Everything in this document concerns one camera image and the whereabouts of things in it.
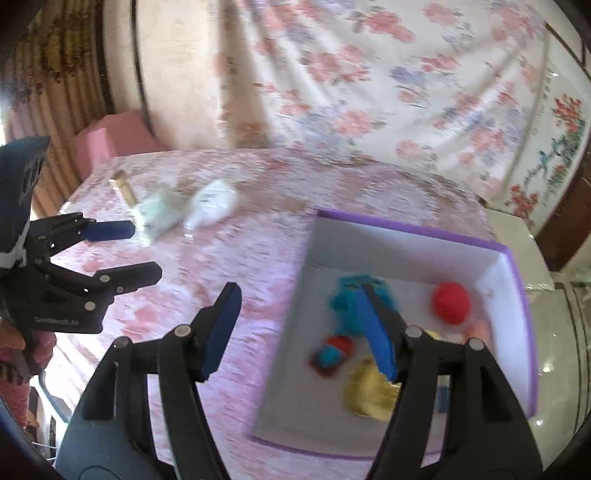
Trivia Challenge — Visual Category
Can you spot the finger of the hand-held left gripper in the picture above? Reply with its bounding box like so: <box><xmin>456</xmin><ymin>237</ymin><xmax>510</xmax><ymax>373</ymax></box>
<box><xmin>28</xmin><ymin>212</ymin><xmax>136</xmax><ymax>260</ymax></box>
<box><xmin>39</xmin><ymin>261</ymin><xmax>164</xmax><ymax>315</ymax></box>

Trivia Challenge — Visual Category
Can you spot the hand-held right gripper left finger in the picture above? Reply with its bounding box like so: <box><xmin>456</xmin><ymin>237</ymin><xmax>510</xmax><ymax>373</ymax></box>
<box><xmin>69</xmin><ymin>281</ymin><xmax>243</xmax><ymax>480</ymax></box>

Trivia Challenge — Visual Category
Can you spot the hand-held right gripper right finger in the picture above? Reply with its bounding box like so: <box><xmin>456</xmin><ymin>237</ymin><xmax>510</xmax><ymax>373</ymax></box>
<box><xmin>360</xmin><ymin>282</ymin><xmax>544</xmax><ymax>480</ymax></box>

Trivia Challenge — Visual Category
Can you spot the blue toy truck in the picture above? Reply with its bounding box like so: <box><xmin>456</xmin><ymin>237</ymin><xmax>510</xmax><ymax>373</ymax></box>
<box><xmin>327</xmin><ymin>274</ymin><xmax>398</xmax><ymax>336</ymax></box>

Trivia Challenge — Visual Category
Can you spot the glass bottle with gold cap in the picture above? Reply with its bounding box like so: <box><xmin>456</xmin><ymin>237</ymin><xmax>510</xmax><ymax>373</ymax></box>
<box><xmin>108</xmin><ymin>170</ymin><xmax>140</xmax><ymax>209</ymax></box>

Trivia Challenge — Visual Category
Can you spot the pale green tissue packet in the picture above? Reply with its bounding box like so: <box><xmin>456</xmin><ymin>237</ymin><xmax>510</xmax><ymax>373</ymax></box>
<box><xmin>130</xmin><ymin>184</ymin><xmax>186</xmax><ymax>246</ymax></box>

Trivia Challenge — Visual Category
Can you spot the small red blue toy car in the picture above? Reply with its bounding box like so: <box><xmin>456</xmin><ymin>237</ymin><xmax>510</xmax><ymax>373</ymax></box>
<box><xmin>309</xmin><ymin>335</ymin><xmax>356</xmax><ymax>380</ymax></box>

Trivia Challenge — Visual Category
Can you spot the shiny gold ornament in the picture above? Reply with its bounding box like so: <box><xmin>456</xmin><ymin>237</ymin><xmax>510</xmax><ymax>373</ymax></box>
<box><xmin>342</xmin><ymin>357</ymin><xmax>400</xmax><ymax>422</ymax></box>

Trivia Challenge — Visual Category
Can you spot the purple cardboard box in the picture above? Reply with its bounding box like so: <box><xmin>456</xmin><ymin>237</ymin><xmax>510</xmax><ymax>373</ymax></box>
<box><xmin>251</xmin><ymin>208</ymin><xmax>540</xmax><ymax>460</ymax></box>

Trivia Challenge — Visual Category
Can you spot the red heart-shaped ball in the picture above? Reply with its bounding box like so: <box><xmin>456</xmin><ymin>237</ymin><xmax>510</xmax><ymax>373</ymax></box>
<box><xmin>431</xmin><ymin>282</ymin><xmax>473</xmax><ymax>326</ymax></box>

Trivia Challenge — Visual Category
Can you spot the pink plastic tube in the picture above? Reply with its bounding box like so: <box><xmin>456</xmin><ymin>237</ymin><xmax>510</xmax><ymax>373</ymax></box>
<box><xmin>462</xmin><ymin>318</ymin><xmax>493</xmax><ymax>345</ymax></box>

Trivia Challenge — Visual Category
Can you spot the white face mask packet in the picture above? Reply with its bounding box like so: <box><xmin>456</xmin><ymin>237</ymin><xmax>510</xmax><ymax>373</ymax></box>
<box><xmin>183</xmin><ymin>178</ymin><xmax>240</xmax><ymax>230</ymax></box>

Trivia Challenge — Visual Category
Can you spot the person's left forearm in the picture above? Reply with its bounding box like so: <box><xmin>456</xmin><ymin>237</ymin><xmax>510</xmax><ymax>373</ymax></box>
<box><xmin>0</xmin><ymin>333</ymin><xmax>57</xmax><ymax>431</ymax></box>

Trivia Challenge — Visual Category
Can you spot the person's left hand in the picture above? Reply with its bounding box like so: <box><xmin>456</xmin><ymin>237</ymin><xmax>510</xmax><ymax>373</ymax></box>
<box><xmin>0</xmin><ymin>322</ymin><xmax>27</xmax><ymax>352</ymax></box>

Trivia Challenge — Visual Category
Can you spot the pink covered chair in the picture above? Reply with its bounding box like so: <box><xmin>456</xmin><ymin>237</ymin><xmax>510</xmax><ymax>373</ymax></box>
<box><xmin>73</xmin><ymin>109</ymin><xmax>168</xmax><ymax>179</ymax></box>

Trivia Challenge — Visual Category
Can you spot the beige floral curtain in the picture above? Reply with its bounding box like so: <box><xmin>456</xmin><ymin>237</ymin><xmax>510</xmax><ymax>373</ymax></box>
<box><xmin>0</xmin><ymin>0</ymin><xmax>117</xmax><ymax>219</ymax></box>

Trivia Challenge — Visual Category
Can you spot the glass side table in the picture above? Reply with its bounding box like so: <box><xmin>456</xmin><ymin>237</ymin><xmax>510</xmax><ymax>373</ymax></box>
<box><xmin>482</xmin><ymin>207</ymin><xmax>557</xmax><ymax>292</ymax></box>

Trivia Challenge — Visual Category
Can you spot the dark wooden cabinet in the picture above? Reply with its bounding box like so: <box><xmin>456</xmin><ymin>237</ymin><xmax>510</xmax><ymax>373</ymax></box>
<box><xmin>534</xmin><ymin>220</ymin><xmax>591</xmax><ymax>274</ymax></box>

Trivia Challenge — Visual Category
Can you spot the floral printed sheet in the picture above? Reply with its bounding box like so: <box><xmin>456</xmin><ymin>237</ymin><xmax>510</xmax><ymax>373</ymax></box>
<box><xmin>216</xmin><ymin>0</ymin><xmax>556</xmax><ymax>205</ymax></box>

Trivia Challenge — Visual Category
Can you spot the metal frame chair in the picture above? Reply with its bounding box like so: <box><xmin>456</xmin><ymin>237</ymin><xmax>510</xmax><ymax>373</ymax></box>
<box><xmin>27</xmin><ymin>369</ymin><xmax>71</xmax><ymax>462</ymax></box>

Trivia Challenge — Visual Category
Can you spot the dark wooden post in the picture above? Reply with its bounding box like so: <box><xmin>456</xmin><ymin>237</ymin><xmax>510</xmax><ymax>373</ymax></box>
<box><xmin>130</xmin><ymin>0</ymin><xmax>160</xmax><ymax>139</ymax></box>

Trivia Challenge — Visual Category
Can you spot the flower and bird wall painting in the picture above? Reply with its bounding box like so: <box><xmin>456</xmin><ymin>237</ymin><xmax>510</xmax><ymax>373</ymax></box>
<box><xmin>502</xmin><ymin>59</ymin><xmax>591</xmax><ymax>232</ymax></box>

